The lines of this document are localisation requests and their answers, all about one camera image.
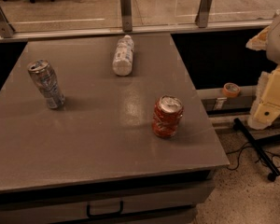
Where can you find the grey metal rail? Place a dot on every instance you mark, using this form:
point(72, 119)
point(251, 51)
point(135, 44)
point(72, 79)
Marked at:
point(214, 101)

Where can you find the middle metal glass bracket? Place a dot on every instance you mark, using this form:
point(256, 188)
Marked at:
point(126, 15)

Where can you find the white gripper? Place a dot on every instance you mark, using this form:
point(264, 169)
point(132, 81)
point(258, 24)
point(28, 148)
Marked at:
point(266, 106)

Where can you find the grey drawer front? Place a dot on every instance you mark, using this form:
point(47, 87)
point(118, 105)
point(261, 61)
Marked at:
point(168, 204)

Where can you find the clear plastic water bottle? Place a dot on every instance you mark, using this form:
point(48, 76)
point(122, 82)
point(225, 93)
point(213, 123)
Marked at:
point(123, 58)

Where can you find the black wheeled stand base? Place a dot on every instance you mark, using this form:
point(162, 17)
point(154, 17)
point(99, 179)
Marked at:
point(258, 145)

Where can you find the left metal glass bracket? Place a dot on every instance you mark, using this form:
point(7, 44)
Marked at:
point(6, 29)

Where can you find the right metal glass bracket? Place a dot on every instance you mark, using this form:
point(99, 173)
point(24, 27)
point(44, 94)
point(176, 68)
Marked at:
point(203, 13)

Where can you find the black drawer handle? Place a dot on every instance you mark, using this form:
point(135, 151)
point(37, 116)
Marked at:
point(104, 209)

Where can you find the crushed orange soda can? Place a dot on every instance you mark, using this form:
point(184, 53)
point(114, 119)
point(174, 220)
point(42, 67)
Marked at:
point(168, 111)

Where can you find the silver redbull can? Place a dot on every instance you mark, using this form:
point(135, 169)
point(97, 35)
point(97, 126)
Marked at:
point(45, 79)

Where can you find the orange tape roll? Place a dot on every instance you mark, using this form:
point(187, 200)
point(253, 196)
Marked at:
point(231, 90)

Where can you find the metal glass bracket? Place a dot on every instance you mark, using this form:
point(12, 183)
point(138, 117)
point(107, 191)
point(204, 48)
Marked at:
point(126, 15)
point(6, 29)
point(203, 13)

